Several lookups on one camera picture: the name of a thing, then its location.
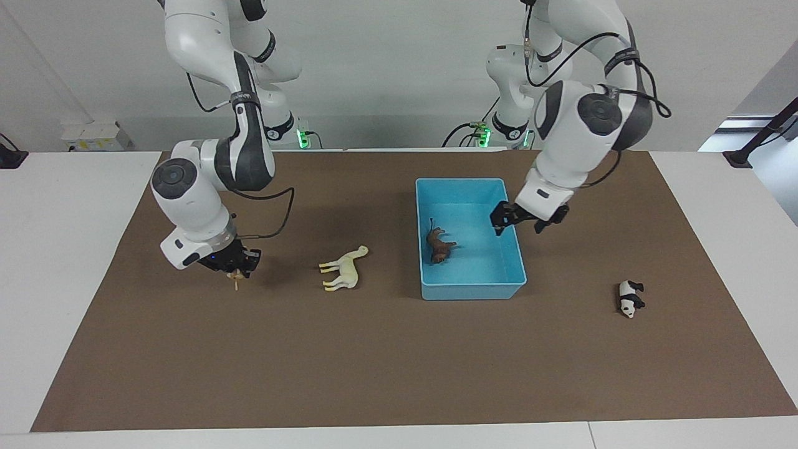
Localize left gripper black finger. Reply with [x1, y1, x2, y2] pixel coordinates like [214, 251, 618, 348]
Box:
[490, 201, 518, 237]
[534, 205, 570, 235]

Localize brown lion toy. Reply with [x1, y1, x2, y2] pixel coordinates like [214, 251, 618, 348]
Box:
[426, 218, 459, 264]

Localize cream horse toy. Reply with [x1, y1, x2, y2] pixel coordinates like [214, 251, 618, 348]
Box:
[319, 245, 370, 292]

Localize black and white panda toy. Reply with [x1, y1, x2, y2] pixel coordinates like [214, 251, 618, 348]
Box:
[617, 280, 646, 319]

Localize light blue plastic storage box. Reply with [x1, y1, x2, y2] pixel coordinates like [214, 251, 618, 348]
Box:
[416, 178, 527, 301]

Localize brown paper table mat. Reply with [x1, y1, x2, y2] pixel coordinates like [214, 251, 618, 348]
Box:
[31, 150, 798, 432]

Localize black angled stand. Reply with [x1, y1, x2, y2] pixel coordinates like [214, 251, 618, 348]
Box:
[723, 97, 798, 169]

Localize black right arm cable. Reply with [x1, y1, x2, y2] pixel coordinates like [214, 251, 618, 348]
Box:
[186, 72, 295, 241]

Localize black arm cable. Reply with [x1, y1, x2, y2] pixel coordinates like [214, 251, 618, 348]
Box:
[524, 0, 673, 188]
[186, 72, 295, 241]

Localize black left base cables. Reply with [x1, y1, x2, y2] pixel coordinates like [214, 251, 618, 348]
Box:
[441, 122, 493, 148]

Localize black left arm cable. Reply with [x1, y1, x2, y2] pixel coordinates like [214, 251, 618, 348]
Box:
[524, 0, 673, 188]

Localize white box by wall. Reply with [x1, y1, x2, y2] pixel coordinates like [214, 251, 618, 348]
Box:
[61, 122, 135, 152]

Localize black clamp mount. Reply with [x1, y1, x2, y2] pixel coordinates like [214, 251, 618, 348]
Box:
[0, 133, 29, 169]

